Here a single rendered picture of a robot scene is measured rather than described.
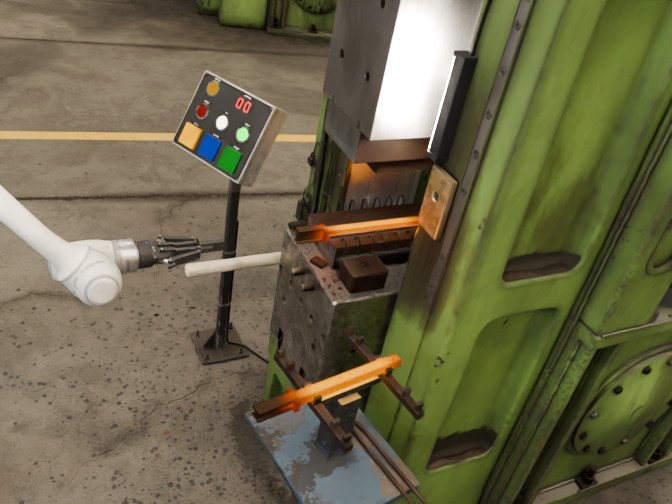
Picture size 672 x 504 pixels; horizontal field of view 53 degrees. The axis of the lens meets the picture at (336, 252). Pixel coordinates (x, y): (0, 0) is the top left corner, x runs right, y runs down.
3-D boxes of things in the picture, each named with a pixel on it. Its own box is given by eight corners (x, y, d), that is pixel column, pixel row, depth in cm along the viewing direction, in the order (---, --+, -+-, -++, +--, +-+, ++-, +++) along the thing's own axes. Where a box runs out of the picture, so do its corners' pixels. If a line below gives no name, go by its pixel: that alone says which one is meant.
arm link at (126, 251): (117, 282, 172) (140, 279, 175) (116, 253, 167) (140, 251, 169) (110, 261, 178) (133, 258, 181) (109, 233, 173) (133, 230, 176)
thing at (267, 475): (245, 523, 227) (246, 521, 226) (199, 398, 268) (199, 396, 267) (348, 491, 244) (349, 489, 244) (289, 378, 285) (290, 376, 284)
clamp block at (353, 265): (349, 294, 190) (353, 276, 186) (337, 276, 196) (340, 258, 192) (385, 288, 195) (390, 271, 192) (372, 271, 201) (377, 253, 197)
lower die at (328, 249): (331, 269, 198) (336, 246, 194) (305, 231, 212) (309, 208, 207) (447, 252, 217) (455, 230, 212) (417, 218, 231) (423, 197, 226)
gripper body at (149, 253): (132, 256, 180) (167, 252, 184) (139, 276, 174) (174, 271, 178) (132, 234, 176) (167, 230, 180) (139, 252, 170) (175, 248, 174)
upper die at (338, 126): (353, 164, 178) (360, 132, 173) (323, 129, 192) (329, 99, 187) (479, 155, 196) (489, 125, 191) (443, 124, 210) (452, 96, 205)
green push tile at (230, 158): (231, 174, 221) (241, 154, 219) (216, 165, 224) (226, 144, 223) (234, 175, 222) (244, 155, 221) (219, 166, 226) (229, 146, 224)
